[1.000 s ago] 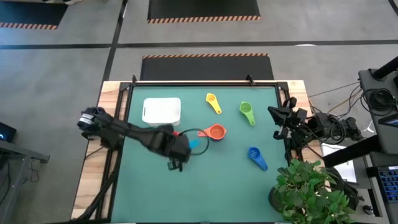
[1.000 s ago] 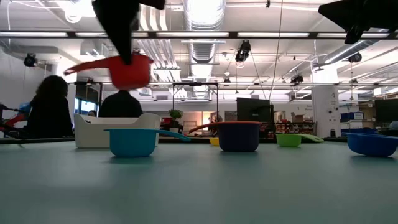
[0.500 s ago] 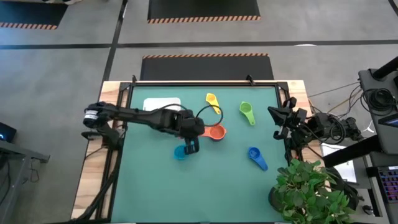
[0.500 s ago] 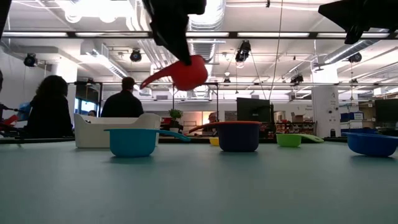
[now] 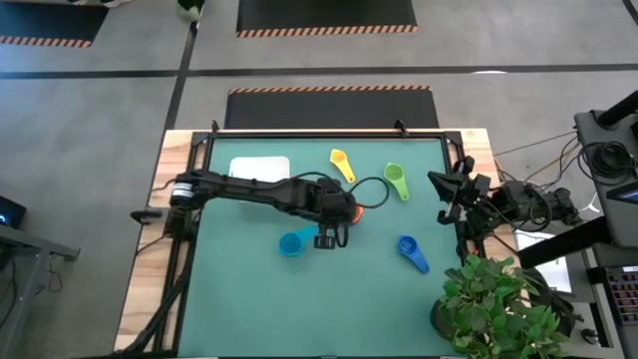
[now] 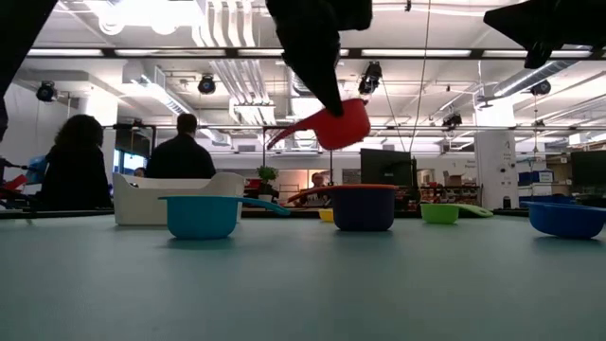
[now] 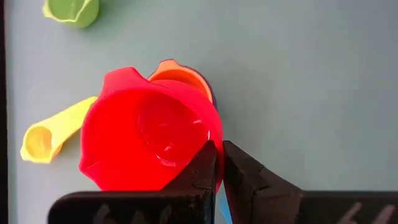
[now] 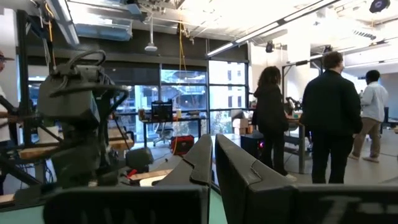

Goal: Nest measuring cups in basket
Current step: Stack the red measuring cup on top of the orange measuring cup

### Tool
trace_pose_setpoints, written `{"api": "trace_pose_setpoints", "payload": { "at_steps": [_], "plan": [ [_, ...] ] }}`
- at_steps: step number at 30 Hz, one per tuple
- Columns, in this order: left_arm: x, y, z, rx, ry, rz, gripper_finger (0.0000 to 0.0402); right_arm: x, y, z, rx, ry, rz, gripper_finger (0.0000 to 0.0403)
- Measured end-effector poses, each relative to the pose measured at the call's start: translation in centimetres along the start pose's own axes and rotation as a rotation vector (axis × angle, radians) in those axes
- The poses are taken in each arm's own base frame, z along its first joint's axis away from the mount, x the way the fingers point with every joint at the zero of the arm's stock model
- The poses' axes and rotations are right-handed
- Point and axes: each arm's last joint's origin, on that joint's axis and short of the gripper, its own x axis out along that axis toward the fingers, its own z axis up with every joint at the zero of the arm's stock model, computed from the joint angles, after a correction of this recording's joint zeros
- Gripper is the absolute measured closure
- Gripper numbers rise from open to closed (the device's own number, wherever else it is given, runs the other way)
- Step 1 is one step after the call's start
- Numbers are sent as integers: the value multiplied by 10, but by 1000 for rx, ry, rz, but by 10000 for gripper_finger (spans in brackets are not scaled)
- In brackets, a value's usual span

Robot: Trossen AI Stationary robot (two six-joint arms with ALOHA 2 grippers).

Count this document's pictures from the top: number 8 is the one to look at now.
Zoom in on black metal table frame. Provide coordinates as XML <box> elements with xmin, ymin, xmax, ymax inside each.
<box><xmin>15</xmin><ymin>9</ymin><xmax>35</xmax><ymax>147</ymax></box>

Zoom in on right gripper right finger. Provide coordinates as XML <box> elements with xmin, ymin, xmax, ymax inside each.
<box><xmin>215</xmin><ymin>134</ymin><xmax>398</xmax><ymax>224</ymax></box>

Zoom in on cardboard boxes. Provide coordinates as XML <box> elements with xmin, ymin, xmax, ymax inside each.
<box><xmin>231</xmin><ymin>117</ymin><xmax>254</xmax><ymax>136</ymax></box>

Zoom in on white pendant lamp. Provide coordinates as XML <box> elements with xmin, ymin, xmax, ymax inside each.
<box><xmin>144</xmin><ymin>14</ymin><xmax>159</xmax><ymax>52</ymax></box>

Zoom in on red equipment box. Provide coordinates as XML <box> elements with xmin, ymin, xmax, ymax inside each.
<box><xmin>170</xmin><ymin>134</ymin><xmax>195</xmax><ymax>156</ymax></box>

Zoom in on person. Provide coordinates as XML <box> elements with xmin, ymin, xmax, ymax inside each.
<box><xmin>0</xmin><ymin>51</ymin><xmax>16</xmax><ymax>195</ymax></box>
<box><xmin>348</xmin><ymin>70</ymin><xmax>389</xmax><ymax>164</ymax></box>
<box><xmin>251</xmin><ymin>65</ymin><xmax>298</xmax><ymax>182</ymax></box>
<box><xmin>300</xmin><ymin>51</ymin><xmax>364</xmax><ymax>184</ymax></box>

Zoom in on office chair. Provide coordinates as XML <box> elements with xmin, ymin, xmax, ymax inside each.
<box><xmin>152</xmin><ymin>122</ymin><xmax>174</xmax><ymax>147</ymax></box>

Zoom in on round ceiling camera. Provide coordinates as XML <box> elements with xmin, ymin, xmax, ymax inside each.
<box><xmin>369</xmin><ymin>0</ymin><xmax>391</xmax><ymax>14</ymax></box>

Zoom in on black office desk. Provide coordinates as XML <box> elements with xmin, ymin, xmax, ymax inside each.
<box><xmin>141</xmin><ymin>116</ymin><xmax>208</xmax><ymax>149</ymax></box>

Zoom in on black desk monitor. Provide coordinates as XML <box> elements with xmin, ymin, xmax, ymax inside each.
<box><xmin>150</xmin><ymin>100</ymin><xmax>174</xmax><ymax>123</ymax></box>

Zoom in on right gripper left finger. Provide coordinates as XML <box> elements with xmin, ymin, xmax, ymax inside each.
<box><xmin>43</xmin><ymin>134</ymin><xmax>213</xmax><ymax>224</ymax></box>

